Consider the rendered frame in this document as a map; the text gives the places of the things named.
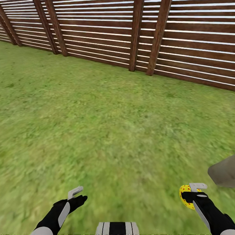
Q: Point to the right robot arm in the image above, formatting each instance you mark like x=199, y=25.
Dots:
x=217, y=222

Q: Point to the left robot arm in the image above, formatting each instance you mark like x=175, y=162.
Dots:
x=53, y=221

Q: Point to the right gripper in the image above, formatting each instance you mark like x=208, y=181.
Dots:
x=188, y=196

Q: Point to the tree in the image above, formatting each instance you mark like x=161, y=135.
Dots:
x=223, y=172

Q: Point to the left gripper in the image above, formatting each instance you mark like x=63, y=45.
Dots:
x=78, y=201

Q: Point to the robot trunk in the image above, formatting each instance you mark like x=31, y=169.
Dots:
x=117, y=228

